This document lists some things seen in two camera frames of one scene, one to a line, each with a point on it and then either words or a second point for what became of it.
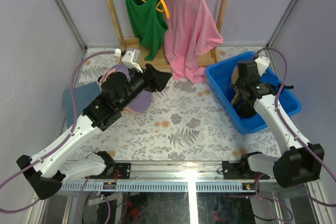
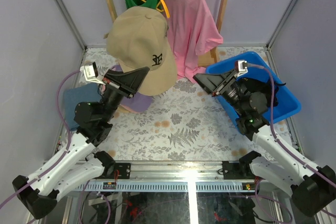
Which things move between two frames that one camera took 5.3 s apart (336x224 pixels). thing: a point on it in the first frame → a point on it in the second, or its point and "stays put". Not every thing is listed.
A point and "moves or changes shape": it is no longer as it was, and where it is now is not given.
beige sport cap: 235,75 moves or changes shape
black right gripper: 237,85 → 217,84
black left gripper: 150,78 stays put
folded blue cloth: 83,95 stays put
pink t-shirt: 191,27 stays put
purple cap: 142,102 stays put
